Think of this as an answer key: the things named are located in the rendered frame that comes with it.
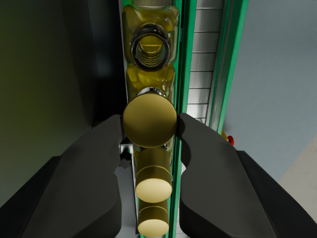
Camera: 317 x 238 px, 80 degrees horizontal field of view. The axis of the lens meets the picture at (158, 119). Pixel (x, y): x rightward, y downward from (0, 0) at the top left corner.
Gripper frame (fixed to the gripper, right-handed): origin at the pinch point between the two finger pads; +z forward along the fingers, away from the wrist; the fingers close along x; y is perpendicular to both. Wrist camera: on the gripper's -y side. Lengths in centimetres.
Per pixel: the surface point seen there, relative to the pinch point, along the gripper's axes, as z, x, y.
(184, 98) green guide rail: 20.5, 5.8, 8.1
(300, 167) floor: 117, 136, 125
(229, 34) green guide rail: 23.4, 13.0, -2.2
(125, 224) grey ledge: 29, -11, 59
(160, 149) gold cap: 4.7, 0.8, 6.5
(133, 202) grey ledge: 29, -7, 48
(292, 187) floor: 117, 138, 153
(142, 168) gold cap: 2.3, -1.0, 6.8
